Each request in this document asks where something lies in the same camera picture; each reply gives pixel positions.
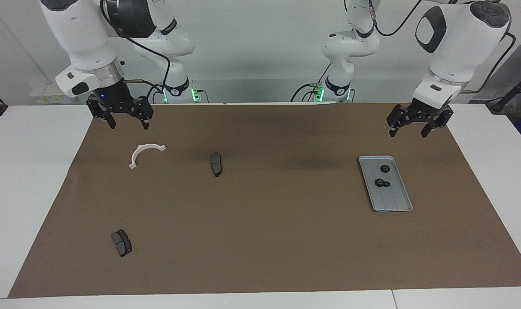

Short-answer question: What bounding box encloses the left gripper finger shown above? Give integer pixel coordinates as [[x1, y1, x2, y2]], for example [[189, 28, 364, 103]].
[[420, 112, 454, 139], [387, 104, 411, 139]]

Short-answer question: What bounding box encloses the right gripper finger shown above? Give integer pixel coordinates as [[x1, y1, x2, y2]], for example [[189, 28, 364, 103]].
[[87, 95, 117, 130], [133, 96, 155, 130]]

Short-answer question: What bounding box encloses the silver metal tray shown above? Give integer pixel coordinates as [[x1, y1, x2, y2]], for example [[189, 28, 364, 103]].
[[358, 155, 414, 212]]

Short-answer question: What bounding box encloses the black stand pole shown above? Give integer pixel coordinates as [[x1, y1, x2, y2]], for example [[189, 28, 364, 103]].
[[486, 71, 521, 115]]

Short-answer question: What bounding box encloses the grey brake pad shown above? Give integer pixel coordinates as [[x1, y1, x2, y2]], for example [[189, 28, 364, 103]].
[[111, 229, 133, 258], [210, 151, 223, 178]]

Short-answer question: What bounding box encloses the brown table mat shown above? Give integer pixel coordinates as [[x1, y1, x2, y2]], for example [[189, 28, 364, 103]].
[[8, 102, 521, 299]]

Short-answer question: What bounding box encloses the black base power cable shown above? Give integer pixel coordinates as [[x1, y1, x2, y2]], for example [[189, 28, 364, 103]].
[[291, 64, 330, 103], [146, 83, 166, 103]]

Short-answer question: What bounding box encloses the white curved plastic bracket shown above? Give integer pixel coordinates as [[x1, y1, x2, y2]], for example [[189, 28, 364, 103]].
[[129, 144, 167, 170]]

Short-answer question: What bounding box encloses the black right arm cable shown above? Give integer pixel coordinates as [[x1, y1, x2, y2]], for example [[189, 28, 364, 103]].
[[99, 0, 173, 91]]

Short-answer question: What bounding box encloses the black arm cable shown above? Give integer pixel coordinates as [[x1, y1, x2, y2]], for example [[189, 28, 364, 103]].
[[99, 0, 173, 91], [368, 0, 517, 94]]

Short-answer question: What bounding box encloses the white wall socket box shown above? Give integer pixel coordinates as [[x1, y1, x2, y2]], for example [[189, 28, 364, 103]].
[[30, 84, 67, 104]]

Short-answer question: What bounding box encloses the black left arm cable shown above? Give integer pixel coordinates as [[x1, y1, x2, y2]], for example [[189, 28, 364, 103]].
[[368, 0, 517, 94]]

